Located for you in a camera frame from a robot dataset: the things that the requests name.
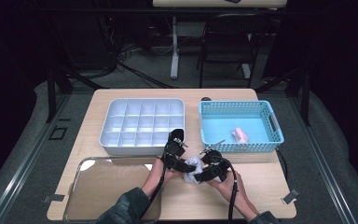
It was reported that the white desk leg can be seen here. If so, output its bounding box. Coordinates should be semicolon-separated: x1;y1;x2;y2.
170;16;181;80

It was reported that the right hand-held gripper cable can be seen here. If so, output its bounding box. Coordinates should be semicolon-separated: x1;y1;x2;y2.
223;158;240;224

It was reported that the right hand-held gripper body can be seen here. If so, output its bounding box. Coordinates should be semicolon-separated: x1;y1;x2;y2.
198;139;233;182

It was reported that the metal floor rail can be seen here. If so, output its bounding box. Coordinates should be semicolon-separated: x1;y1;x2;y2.
0;92;73;224
287;96;358;224

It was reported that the white sock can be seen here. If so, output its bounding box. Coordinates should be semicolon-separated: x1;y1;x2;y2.
183;155;205;185

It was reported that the black folding chair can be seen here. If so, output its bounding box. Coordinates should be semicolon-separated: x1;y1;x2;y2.
196;12;270;89

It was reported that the hand-held gripper cable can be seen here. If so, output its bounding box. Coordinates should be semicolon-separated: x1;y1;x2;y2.
223;158;240;224
139;148;170;219

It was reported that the blue plastic basket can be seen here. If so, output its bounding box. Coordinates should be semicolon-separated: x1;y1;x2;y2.
198;99;285;154

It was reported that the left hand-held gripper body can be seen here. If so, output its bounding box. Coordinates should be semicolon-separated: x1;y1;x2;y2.
162;137;189;171

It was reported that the pink sock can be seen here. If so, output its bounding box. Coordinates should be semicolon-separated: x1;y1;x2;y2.
231;126;250;144

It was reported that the black metal stand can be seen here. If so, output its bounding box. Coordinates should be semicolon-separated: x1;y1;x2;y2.
255;65;312;127
45;65;75;123

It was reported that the left hand-held gripper cable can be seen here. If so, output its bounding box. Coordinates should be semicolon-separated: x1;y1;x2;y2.
139;148;170;219

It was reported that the person's right hand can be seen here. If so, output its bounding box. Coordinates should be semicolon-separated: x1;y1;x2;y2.
205;169;247;204

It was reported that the clear plastic box lid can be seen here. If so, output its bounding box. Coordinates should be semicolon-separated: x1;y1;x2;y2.
62;155;164;224

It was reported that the person's left hand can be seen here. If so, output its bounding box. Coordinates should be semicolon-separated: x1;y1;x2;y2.
140;158;185;199

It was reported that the grey tape strip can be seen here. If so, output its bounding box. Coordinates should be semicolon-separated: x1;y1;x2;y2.
42;193;65;203
281;188;301;205

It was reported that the black sock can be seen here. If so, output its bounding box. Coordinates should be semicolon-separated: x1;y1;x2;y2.
167;128;186;147

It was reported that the black square tape outline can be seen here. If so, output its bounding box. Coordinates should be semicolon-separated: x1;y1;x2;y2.
48;125;69;141

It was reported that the white compartment organizer box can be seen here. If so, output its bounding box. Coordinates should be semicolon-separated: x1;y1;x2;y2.
99;97;186;156

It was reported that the black floor cable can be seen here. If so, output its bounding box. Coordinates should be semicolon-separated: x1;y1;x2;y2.
115;60;175;90

